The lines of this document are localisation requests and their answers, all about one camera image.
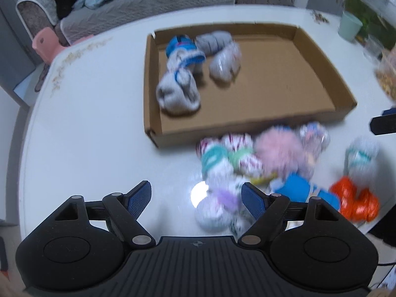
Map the shallow cardboard box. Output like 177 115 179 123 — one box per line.
143 23 358 148

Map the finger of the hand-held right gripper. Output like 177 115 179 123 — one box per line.
370 108 396 136

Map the green glass tank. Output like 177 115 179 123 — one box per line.
345 0 396 50

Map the clear snack container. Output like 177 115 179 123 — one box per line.
373 49 396 99

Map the pink plastic chair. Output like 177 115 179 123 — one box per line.
32 27 64 65

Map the pastel plastic bag bundle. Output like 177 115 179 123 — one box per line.
298 123 330 161

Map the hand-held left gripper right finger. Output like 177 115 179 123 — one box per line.
237 182 341 249

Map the grey-white bundle with blue tie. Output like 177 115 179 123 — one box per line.
155 68 201 117

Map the white bundle with purple band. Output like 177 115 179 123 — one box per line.
195 173 245 232

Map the green cup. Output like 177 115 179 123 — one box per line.
337 11 363 42

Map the clear plastic bag bundle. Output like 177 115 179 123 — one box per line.
209 42 242 82

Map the grey sock bundle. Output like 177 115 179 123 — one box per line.
194 30 233 53

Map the blue knitted bundle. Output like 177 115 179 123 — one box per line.
272 173 341 212

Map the white bundle with blue mesh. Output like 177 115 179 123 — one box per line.
165 35 206 75

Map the orange plastic bag bundle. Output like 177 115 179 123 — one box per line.
329 176 361 220
353 189 380 223

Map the white bundle with teal band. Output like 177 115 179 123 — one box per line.
345 137 380 186

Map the plastic bundle with teal tie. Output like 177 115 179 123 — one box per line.
199 142 232 177

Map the pink-striped white bundle green band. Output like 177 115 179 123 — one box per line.
223 133 265 175

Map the pink fluffy pompom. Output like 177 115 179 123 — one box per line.
255 127 314 177

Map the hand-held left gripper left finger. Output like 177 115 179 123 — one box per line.
55 180 156 248

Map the pale yellow item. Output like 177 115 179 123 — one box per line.
250 175 279 186

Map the white mask bundle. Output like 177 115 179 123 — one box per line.
230 213 257 236

